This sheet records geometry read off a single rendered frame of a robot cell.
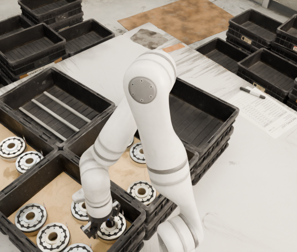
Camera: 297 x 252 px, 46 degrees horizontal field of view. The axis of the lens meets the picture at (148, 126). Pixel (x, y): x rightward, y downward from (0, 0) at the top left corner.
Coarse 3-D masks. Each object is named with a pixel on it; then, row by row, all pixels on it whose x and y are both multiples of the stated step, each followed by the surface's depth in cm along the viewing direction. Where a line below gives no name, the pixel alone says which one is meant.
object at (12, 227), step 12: (36, 168) 118; (24, 180) 115; (120, 192) 113; (132, 204) 110; (0, 216) 106; (144, 216) 107; (12, 228) 103; (132, 228) 104; (24, 240) 101; (120, 240) 102
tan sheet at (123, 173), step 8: (128, 152) 137; (120, 160) 134; (128, 160) 134; (112, 168) 131; (120, 168) 131; (128, 168) 131; (136, 168) 132; (144, 168) 132; (112, 176) 129; (120, 176) 129; (128, 176) 129; (136, 176) 129; (144, 176) 129; (120, 184) 127; (128, 184) 127
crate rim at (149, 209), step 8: (112, 112) 138; (88, 128) 131; (80, 136) 129; (72, 144) 127; (184, 144) 127; (72, 152) 123; (192, 152) 125; (192, 160) 122; (112, 184) 115; (128, 192) 113; (136, 200) 111; (160, 200) 112; (144, 208) 109; (152, 208) 110
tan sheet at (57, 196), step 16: (64, 176) 128; (48, 192) 124; (64, 192) 124; (48, 208) 119; (64, 208) 119; (64, 224) 115; (80, 224) 115; (128, 224) 116; (32, 240) 111; (80, 240) 112; (96, 240) 112
